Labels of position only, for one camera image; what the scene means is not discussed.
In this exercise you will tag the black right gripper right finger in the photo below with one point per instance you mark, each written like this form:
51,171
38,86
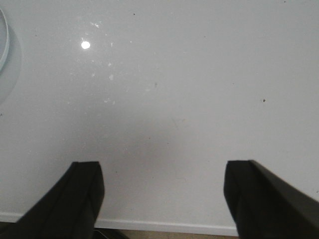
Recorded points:
263,206

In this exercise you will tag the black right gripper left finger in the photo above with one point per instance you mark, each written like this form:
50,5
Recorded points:
68,210

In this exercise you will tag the light blue round plate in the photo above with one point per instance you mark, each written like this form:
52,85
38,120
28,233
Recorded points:
4,39

